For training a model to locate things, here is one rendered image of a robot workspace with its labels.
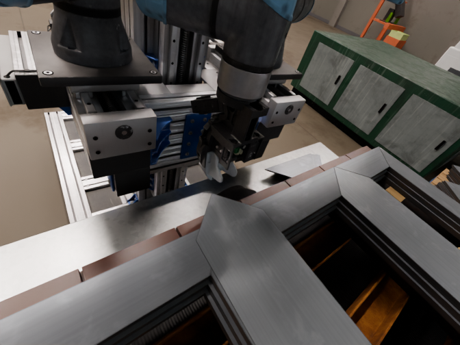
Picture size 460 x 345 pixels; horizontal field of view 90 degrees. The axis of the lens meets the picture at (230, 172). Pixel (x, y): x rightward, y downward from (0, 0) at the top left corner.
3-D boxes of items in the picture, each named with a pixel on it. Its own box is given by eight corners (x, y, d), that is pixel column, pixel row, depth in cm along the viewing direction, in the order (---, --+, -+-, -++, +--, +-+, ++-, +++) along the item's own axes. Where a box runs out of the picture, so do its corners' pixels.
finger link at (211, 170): (212, 198, 47) (221, 165, 40) (196, 179, 49) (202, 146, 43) (224, 193, 48) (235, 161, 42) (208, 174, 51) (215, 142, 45)
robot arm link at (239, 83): (211, 51, 32) (252, 51, 37) (206, 83, 35) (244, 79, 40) (245, 76, 29) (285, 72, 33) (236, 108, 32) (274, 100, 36)
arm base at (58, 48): (48, 36, 51) (33, -20, 44) (120, 41, 59) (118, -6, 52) (59, 68, 43) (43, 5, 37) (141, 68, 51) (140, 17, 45)
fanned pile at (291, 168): (338, 171, 107) (343, 165, 104) (282, 198, 85) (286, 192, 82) (318, 154, 113) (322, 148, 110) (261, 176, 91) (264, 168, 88)
